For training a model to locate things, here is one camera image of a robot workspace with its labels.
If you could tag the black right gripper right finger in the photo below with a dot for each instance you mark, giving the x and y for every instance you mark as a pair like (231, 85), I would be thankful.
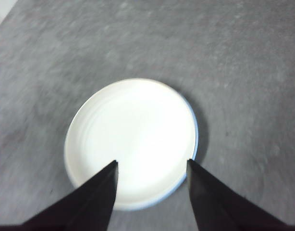
(214, 204)

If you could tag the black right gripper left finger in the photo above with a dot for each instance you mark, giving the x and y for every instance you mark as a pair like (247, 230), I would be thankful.
(89, 204)

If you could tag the blue round plate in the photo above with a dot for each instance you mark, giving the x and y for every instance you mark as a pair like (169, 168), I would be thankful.
(197, 130)

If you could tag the white round plate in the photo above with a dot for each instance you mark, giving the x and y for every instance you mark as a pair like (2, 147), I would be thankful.
(133, 134)

